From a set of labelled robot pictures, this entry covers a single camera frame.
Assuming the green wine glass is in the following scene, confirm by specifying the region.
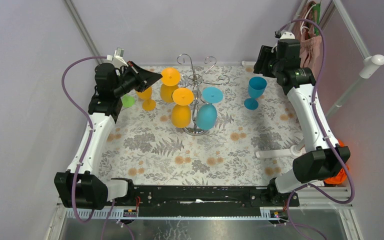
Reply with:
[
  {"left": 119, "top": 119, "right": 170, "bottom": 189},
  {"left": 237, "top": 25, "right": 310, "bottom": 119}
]
[{"left": 121, "top": 95, "right": 136, "bottom": 108}]

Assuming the orange wine glass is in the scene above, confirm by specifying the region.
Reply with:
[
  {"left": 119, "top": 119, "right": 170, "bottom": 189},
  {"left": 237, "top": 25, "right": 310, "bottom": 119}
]
[
  {"left": 171, "top": 87, "right": 195, "bottom": 128},
  {"left": 136, "top": 86, "right": 156, "bottom": 112},
  {"left": 160, "top": 67, "right": 181, "bottom": 103}
]

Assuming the blue wine glass back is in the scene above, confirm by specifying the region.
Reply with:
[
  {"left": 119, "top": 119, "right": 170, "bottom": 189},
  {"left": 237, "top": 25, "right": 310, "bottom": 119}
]
[{"left": 244, "top": 76, "right": 267, "bottom": 110}]

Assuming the blue wine glass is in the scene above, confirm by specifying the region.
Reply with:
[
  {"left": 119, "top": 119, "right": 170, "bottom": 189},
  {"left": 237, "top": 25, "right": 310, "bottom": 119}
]
[
  {"left": 195, "top": 87, "right": 224, "bottom": 130},
  {"left": 244, "top": 76, "right": 267, "bottom": 110}
]

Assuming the orange wine glass back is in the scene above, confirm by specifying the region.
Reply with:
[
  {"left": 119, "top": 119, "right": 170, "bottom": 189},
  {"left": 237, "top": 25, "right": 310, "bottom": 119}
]
[{"left": 136, "top": 86, "right": 156, "bottom": 112}]

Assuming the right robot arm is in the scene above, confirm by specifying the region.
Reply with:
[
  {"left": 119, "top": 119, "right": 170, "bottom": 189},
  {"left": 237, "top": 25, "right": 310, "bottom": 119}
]
[{"left": 253, "top": 39, "right": 351, "bottom": 206}]

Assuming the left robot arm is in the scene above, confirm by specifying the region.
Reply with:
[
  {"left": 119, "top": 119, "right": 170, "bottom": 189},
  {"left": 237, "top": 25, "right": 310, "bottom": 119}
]
[{"left": 54, "top": 61, "right": 162, "bottom": 210}]

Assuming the orange wine glass front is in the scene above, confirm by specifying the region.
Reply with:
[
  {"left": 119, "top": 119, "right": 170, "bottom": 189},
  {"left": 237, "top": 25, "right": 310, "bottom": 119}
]
[{"left": 171, "top": 87, "right": 195, "bottom": 128}]

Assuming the chrome wine glass rack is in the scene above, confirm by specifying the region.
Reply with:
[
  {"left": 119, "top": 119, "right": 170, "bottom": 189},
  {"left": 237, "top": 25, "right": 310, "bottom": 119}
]
[{"left": 176, "top": 53, "right": 230, "bottom": 137}]

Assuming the blue wine glass front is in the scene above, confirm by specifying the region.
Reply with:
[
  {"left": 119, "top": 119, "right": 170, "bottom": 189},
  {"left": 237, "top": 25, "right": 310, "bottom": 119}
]
[{"left": 195, "top": 87, "right": 224, "bottom": 130}]

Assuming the pink hanging cloth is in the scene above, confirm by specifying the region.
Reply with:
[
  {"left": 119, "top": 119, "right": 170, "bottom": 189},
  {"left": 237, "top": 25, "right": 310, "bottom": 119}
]
[{"left": 292, "top": 0, "right": 323, "bottom": 78}]

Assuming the floral tablecloth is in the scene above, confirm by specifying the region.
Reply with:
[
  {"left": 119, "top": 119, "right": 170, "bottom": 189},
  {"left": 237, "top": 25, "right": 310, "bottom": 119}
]
[{"left": 98, "top": 66, "right": 303, "bottom": 186}]

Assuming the white pipe on table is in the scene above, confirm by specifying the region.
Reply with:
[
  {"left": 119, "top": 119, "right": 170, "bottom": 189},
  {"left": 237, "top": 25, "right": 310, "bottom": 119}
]
[{"left": 255, "top": 140, "right": 306, "bottom": 159}]

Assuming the orange cloth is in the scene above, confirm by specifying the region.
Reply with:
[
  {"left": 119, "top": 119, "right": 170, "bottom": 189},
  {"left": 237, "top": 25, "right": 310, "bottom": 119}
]
[{"left": 322, "top": 139, "right": 350, "bottom": 186}]

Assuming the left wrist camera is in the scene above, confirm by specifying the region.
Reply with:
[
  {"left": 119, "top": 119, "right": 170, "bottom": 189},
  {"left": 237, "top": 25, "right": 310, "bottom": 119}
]
[{"left": 106, "top": 47, "right": 129, "bottom": 69}]

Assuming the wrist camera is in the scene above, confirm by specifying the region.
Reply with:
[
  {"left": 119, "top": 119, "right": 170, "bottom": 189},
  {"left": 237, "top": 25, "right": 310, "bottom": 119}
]
[
  {"left": 106, "top": 47, "right": 129, "bottom": 69},
  {"left": 271, "top": 30, "right": 296, "bottom": 53}
]

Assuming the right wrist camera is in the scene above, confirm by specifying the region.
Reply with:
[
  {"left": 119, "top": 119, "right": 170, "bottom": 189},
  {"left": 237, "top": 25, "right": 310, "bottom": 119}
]
[{"left": 271, "top": 30, "right": 296, "bottom": 53}]

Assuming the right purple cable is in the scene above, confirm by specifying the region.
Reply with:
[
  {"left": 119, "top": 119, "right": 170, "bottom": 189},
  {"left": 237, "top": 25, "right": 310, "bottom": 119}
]
[{"left": 278, "top": 18, "right": 356, "bottom": 240}]

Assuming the white pipe frame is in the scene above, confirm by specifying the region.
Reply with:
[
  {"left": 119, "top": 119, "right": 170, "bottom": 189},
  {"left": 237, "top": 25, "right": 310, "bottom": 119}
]
[{"left": 241, "top": 0, "right": 384, "bottom": 118}]

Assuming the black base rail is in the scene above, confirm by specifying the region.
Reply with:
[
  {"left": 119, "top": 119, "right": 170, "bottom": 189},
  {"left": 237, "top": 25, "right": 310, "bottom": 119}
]
[{"left": 115, "top": 185, "right": 300, "bottom": 218}]

